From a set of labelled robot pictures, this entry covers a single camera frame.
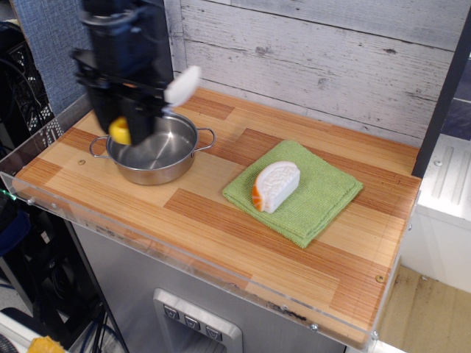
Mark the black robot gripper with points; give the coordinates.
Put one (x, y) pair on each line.
(117, 70)

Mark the yellow handled white toy knife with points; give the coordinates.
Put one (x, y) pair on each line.
(178, 92)

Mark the stainless steel pot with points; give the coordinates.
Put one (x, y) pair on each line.
(162, 157)

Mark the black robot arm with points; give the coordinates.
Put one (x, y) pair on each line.
(106, 5)

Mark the black plastic crate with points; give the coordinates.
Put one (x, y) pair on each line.
(25, 106)

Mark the clear acrylic table guard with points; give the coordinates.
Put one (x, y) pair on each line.
(186, 239)

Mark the white orange toy food slice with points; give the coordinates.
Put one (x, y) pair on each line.
(274, 185)

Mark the green folded cloth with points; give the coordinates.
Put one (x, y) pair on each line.
(323, 192)

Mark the silver dispenser panel with buttons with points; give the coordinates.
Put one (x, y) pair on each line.
(186, 327)

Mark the yellow black object bottom left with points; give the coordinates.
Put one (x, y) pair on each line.
(16, 343)

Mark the white grooved side unit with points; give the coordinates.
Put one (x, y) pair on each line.
(437, 241)

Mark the left dark vertical post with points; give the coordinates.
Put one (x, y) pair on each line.
(155, 31)

